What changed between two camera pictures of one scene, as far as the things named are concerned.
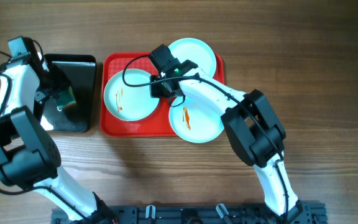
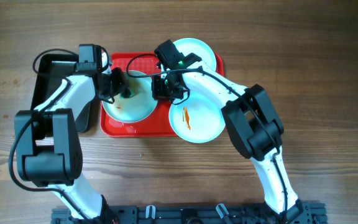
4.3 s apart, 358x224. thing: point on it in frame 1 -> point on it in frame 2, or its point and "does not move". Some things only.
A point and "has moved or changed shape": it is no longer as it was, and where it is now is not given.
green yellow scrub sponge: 66,98 has moved or changed shape
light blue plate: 195,122 does not move
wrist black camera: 21,48 -> 90,56
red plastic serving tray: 158,124 does not move
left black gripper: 63,81 -> 122,81
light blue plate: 196,51 does not move
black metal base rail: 309,213 does not move
